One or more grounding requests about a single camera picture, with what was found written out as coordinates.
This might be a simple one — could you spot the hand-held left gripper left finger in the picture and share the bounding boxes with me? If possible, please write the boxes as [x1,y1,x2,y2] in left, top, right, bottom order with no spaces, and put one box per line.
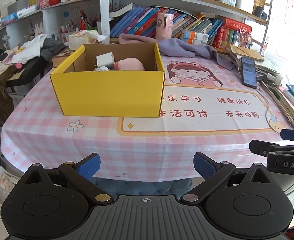
[24,153,113,204]

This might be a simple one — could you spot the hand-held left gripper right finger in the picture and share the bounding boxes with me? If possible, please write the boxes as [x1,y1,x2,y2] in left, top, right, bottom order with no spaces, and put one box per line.
[180,152,271,204]

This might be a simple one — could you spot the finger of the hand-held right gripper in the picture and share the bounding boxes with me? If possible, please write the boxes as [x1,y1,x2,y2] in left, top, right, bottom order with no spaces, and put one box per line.
[249,140,294,157]
[280,129,294,142]

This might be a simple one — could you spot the yellow cardboard box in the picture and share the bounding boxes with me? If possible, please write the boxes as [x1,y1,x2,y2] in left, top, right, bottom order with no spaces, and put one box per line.
[49,42,166,118]

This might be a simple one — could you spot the white charger with prongs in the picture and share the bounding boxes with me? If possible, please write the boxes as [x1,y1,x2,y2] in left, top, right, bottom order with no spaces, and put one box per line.
[95,52,115,68]

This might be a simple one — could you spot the stack of textbooks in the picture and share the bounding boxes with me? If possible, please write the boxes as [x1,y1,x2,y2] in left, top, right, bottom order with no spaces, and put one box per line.
[261,80,294,130]

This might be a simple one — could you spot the blue seat cushion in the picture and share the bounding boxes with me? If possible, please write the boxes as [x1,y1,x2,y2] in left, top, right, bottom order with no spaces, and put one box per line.
[90,177,195,197]

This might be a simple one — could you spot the black smartphone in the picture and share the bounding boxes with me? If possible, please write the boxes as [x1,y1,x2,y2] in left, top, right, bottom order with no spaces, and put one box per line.
[241,56,258,89]

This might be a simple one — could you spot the white plastic card bag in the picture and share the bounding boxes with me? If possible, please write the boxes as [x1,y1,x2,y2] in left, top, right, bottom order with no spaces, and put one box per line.
[0,165,21,205]

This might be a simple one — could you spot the stack of papers and envelopes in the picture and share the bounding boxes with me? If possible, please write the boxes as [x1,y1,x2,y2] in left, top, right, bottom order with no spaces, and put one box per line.
[227,44,283,80]

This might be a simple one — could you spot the colourful figure display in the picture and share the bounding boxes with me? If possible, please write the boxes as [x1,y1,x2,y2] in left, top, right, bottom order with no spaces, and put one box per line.
[233,29,253,48]

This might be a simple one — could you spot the pink plush toy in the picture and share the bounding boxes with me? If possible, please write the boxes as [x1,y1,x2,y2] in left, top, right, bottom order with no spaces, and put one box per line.
[113,57,145,71]

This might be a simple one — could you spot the wooden chessboard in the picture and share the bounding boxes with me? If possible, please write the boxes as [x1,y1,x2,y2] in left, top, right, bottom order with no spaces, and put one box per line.
[52,49,77,68]

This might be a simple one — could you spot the black flat stand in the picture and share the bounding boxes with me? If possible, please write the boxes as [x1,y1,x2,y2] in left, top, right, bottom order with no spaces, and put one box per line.
[5,56,53,88]

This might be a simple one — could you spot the pink and purple blanket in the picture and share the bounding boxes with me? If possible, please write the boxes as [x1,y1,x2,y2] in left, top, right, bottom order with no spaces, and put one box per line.
[118,33,235,71]

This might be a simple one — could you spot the grey cloth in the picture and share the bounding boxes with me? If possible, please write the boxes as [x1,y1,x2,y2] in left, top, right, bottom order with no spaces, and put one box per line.
[40,38,67,62]

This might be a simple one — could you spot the orange and blue carton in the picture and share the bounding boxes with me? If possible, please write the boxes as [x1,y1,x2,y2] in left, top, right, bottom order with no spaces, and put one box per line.
[181,38,207,46]
[181,29,209,40]

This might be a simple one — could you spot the floral tissue pack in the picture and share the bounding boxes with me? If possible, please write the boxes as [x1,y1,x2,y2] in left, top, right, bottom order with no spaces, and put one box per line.
[69,29,108,50]

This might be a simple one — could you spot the white pen holder box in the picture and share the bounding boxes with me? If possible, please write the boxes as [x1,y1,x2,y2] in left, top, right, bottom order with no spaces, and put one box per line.
[236,0,255,14]

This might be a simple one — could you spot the pens and stationery holders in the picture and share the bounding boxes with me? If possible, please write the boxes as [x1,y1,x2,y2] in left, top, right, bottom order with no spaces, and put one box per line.
[59,10,100,39]

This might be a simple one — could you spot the pink cylindrical humidifier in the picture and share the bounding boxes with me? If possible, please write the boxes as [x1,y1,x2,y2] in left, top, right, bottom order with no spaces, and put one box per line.
[155,12,174,40]

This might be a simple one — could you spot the row of colourful books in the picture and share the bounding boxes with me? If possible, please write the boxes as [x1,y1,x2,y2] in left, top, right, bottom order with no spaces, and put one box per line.
[110,5,253,49]

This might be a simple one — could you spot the white shelf unit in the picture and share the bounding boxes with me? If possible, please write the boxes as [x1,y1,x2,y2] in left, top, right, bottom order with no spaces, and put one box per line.
[0,0,274,63]

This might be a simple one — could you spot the white cable with plug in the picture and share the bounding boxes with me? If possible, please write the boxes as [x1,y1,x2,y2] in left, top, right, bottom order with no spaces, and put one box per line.
[258,72,284,130]

